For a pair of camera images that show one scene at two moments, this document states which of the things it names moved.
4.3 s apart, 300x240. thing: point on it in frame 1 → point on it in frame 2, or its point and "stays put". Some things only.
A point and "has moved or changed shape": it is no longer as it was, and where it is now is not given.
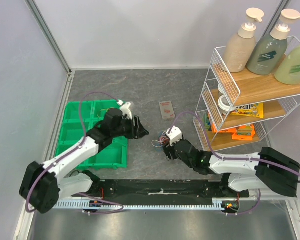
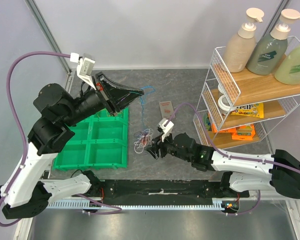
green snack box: x=206 y=121 stays put
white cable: x=154 y=140 has moved or changed shape
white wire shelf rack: x=235 y=108 stays put
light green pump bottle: x=295 y=68 stays put
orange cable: x=164 y=139 has moved or changed shape
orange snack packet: x=241 y=132 stays put
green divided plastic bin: x=71 y=130 stays put
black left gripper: x=137 y=131 → x=116 y=96
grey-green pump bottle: x=269 y=51 stays put
